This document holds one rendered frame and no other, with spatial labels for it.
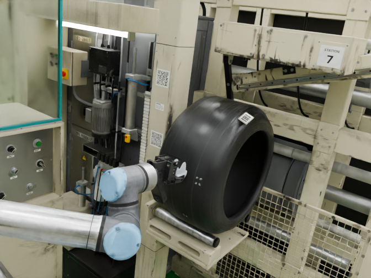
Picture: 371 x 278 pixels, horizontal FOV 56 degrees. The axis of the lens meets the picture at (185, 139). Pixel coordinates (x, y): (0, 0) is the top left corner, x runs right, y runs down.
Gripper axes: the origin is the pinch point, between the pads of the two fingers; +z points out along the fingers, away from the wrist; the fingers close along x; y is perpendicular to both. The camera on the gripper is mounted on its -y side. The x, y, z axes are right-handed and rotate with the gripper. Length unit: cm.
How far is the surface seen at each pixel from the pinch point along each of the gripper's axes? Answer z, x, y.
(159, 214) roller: 18.3, 20.3, -30.7
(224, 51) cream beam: 43, 19, 47
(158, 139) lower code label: 21.9, 31.7, 1.9
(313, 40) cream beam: 42, -20, 57
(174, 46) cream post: 17, 28, 45
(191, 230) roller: 18.4, 1.7, -30.1
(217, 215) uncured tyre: 11.8, -11.9, -15.0
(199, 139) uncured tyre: 5.7, -0.1, 12.6
